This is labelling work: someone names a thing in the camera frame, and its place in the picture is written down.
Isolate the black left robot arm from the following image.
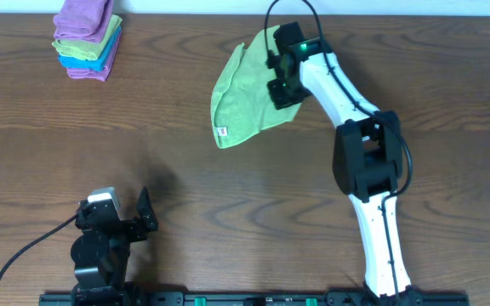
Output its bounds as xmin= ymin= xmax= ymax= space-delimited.
xmin=71 ymin=187 xmax=158 ymax=305

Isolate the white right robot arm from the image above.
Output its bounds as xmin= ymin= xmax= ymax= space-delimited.
xmin=267 ymin=22 xmax=412 ymax=299

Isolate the folded blue cloth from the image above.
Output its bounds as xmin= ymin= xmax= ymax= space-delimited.
xmin=58 ymin=27 xmax=122 ymax=72

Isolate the folded olive green cloth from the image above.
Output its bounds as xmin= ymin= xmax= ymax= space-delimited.
xmin=52 ymin=14 xmax=123 ymax=60

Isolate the folded purple bottom cloth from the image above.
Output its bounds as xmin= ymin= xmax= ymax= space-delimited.
xmin=66 ymin=28 xmax=122 ymax=82

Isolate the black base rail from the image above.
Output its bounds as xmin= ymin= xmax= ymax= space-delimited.
xmin=38 ymin=290 xmax=470 ymax=306

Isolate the light green microfiber cloth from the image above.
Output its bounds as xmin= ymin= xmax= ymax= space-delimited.
xmin=210 ymin=25 xmax=300 ymax=149

